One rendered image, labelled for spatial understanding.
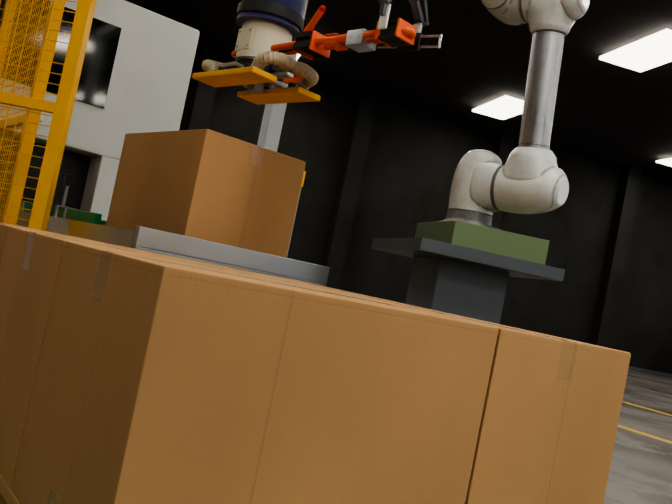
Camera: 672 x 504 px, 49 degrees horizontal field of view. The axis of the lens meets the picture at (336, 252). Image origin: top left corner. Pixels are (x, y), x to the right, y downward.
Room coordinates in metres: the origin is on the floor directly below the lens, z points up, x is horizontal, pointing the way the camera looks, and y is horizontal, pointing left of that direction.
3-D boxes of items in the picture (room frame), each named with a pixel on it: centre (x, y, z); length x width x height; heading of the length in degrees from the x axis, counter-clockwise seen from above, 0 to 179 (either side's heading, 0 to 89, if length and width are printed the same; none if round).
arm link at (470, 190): (2.50, -0.43, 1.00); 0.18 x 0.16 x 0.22; 51
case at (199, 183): (2.60, 0.51, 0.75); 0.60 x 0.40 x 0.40; 40
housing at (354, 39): (2.08, 0.05, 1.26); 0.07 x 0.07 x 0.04; 44
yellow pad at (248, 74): (2.35, 0.44, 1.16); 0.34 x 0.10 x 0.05; 44
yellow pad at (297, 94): (2.48, 0.30, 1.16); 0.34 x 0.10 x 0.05; 44
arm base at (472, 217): (2.53, -0.42, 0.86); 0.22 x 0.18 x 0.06; 9
